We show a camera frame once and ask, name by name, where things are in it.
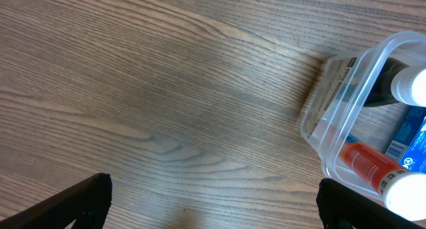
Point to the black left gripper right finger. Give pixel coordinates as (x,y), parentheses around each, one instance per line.
(342,208)

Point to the orange bottle white cap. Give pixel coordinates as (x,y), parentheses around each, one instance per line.
(402,191)

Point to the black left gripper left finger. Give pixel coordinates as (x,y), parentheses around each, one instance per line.
(84,205)

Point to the clear plastic container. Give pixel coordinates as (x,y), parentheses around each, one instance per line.
(338,111)

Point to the blue medicine box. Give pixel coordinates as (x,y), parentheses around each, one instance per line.
(408,145)

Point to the black bottle white cap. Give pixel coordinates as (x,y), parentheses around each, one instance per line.
(398,83)

